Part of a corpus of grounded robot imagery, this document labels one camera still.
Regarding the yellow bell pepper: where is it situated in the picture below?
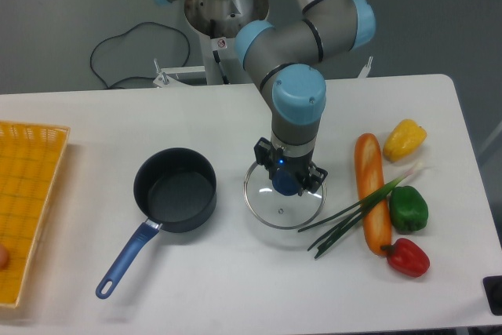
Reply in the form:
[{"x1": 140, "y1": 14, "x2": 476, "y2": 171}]
[{"x1": 383, "y1": 118, "x2": 427, "y2": 162}]

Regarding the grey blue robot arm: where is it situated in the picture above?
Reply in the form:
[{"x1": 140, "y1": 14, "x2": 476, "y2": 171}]
[{"x1": 156, "y1": 0, "x2": 376, "y2": 196}]

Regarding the green onion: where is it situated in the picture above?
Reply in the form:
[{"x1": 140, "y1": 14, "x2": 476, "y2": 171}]
[{"x1": 300, "y1": 163, "x2": 421, "y2": 259}]

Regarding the dark blue saucepan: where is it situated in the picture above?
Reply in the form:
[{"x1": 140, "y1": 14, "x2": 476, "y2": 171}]
[{"x1": 95, "y1": 147, "x2": 216, "y2": 299}]

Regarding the orange object in basket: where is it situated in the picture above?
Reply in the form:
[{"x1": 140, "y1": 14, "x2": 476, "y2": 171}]
[{"x1": 0, "y1": 244, "x2": 9, "y2": 270}]

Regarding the red bell pepper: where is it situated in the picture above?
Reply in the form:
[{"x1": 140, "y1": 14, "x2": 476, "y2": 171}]
[{"x1": 380, "y1": 238, "x2": 430, "y2": 278}]

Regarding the black cable on floor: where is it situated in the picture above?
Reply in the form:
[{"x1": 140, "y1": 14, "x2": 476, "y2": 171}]
[{"x1": 89, "y1": 21, "x2": 192, "y2": 89}]

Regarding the green bell pepper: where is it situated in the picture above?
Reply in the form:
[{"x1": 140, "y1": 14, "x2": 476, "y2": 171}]
[{"x1": 389, "y1": 186, "x2": 429, "y2": 234}]

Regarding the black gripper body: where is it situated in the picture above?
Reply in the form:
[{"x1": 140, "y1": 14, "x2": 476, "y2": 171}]
[{"x1": 269, "y1": 148, "x2": 313, "y2": 188}]

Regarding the baguette bread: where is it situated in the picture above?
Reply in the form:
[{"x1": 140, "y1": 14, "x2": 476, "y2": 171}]
[{"x1": 354, "y1": 133, "x2": 393, "y2": 257}]

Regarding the glass lid blue knob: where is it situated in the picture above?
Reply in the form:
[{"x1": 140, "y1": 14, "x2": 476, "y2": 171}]
[{"x1": 243, "y1": 162, "x2": 326, "y2": 230}]

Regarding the yellow woven basket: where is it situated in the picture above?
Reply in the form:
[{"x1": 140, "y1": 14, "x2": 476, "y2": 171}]
[{"x1": 1, "y1": 121, "x2": 70, "y2": 308}]

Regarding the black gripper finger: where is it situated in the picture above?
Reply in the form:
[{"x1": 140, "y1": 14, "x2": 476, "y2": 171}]
[
  {"x1": 296, "y1": 165, "x2": 328, "y2": 196},
  {"x1": 253, "y1": 137, "x2": 281, "y2": 180}
]

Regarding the black object table corner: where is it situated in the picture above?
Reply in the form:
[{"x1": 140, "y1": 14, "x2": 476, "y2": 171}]
[{"x1": 482, "y1": 275, "x2": 502, "y2": 316}]

